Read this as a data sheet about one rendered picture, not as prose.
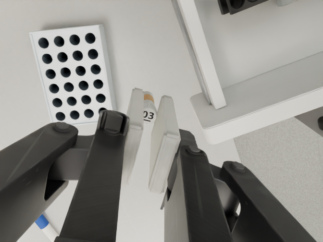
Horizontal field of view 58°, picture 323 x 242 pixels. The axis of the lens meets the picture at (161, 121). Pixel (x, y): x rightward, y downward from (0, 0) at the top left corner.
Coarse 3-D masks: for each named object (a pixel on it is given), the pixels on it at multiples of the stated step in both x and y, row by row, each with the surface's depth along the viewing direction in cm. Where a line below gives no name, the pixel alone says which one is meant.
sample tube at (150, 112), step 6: (144, 96) 21; (150, 96) 22; (144, 102) 20; (150, 102) 20; (144, 108) 19; (150, 108) 19; (144, 114) 19; (150, 114) 19; (156, 114) 19; (144, 120) 19; (150, 120) 19
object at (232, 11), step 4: (228, 0) 25; (244, 0) 25; (248, 0) 25; (256, 0) 25; (260, 0) 25; (264, 0) 25; (228, 4) 25; (240, 4) 25; (244, 4) 25; (248, 4) 25; (252, 4) 25; (256, 4) 25; (228, 8) 25; (232, 8) 25; (236, 8) 25; (240, 8) 25; (244, 8) 25; (232, 12) 25; (236, 12) 25
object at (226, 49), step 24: (192, 0) 25; (216, 0) 31; (312, 0) 31; (192, 24) 26; (216, 24) 31; (240, 24) 32; (264, 24) 32; (288, 24) 32; (312, 24) 32; (192, 48) 29; (216, 48) 32; (240, 48) 32; (264, 48) 32; (288, 48) 33; (312, 48) 33; (216, 72) 28; (240, 72) 33; (264, 72) 33; (216, 96) 28
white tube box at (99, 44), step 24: (96, 24) 37; (48, 48) 36; (72, 48) 36; (96, 48) 36; (48, 72) 38; (72, 72) 37; (96, 72) 38; (48, 96) 38; (72, 96) 38; (96, 96) 38; (72, 120) 39; (96, 120) 39
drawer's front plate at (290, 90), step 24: (288, 72) 31; (312, 72) 28; (192, 96) 36; (240, 96) 30; (264, 96) 27; (288, 96) 26; (312, 96) 25; (216, 120) 27; (240, 120) 25; (264, 120) 26
